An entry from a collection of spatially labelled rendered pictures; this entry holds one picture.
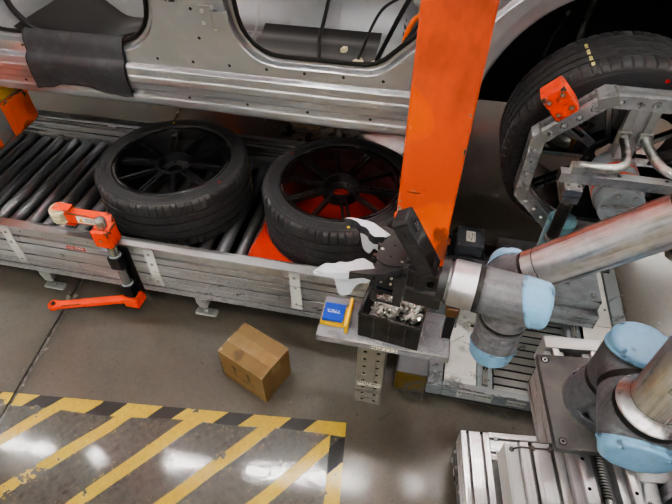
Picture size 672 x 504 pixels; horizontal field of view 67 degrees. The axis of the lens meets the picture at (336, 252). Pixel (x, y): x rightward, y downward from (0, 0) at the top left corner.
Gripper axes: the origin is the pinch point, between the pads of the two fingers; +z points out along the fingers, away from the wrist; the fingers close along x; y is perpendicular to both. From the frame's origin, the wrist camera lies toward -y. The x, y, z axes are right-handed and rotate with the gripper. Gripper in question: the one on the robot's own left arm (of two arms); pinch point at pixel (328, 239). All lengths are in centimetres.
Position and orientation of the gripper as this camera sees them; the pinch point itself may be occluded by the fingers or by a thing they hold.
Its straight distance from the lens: 83.1
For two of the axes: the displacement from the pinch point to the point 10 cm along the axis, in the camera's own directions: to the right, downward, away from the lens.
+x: 3.4, -5.8, 7.5
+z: -9.4, -2.4, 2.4
